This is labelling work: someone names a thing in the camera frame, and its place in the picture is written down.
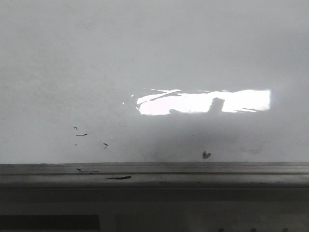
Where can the white whiteboard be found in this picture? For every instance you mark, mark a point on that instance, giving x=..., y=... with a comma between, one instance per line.
x=85, y=81

